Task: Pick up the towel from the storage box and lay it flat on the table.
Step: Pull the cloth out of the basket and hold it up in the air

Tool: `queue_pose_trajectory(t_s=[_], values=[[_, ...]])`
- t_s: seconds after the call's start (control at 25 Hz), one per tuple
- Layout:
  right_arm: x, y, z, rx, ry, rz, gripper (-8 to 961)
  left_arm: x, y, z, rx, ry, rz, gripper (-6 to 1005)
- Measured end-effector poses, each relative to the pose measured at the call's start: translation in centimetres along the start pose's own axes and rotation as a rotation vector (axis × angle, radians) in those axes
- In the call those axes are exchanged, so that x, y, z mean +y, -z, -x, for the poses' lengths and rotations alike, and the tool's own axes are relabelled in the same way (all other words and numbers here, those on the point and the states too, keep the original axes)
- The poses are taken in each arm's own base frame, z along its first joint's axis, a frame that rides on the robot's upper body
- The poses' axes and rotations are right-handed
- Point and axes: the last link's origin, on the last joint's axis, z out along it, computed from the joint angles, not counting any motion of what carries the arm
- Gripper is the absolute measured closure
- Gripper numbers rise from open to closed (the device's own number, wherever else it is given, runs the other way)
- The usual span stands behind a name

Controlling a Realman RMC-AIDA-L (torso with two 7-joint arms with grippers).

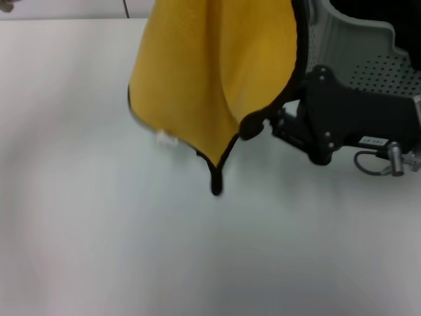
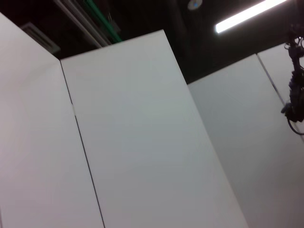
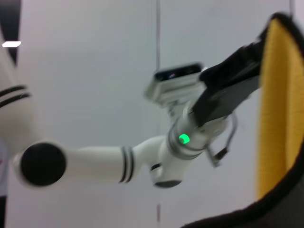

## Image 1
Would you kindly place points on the grey perforated storage basket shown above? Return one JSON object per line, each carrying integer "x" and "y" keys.
{"x": 355, "y": 42}

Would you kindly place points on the yellow towel with black trim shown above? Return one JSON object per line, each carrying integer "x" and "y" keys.
{"x": 204, "y": 82}

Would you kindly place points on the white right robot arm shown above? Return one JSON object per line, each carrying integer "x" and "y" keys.
{"x": 418, "y": 108}

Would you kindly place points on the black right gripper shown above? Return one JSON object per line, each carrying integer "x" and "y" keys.
{"x": 355, "y": 118}

